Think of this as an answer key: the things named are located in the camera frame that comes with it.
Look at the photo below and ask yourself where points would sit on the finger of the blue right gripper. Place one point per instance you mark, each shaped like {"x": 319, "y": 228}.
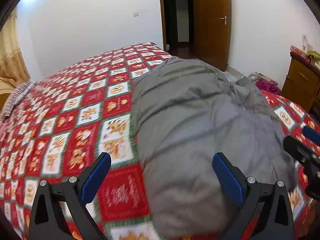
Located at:
{"x": 311, "y": 134}

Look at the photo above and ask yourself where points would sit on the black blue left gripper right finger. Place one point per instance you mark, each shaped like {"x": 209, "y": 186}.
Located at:
{"x": 267, "y": 203}

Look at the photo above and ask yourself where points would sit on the grey quilted down jacket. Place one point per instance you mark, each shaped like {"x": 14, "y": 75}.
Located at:
{"x": 185, "y": 111}

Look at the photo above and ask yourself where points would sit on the magenta clothes pile on floor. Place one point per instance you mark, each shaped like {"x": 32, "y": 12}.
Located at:
{"x": 264, "y": 83}

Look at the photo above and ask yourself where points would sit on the brown wooden cabinet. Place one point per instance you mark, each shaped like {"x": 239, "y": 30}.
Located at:
{"x": 301, "y": 84}

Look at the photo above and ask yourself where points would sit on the red box on cabinet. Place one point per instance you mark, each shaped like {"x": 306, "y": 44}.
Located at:
{"x": 294, "y": 51}

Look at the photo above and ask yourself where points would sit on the pink folded blanket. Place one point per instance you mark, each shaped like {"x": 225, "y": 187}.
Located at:
{"x": 2, "y": 130}

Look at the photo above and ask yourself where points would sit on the striped grey pillow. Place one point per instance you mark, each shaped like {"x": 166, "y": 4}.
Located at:
{"x": 15, "y": 98}

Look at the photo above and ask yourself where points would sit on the cream wooden headboard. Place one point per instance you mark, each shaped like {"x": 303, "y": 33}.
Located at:
{"x": 6, "y": 88}

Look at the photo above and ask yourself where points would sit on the beige patterned curtain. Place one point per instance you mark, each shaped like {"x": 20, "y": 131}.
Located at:
{"x": 13, "y": 69}

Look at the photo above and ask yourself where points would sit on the brown wooden door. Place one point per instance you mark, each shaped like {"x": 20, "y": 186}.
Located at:
{"x": 212, "y": 37}

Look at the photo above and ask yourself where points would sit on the silver door handle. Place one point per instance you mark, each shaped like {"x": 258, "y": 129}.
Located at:
{"x": 224, "y": 19}

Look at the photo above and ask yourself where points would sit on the brown wooden door frame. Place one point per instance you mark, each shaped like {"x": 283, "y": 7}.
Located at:
{"x": 178, "y": 27}

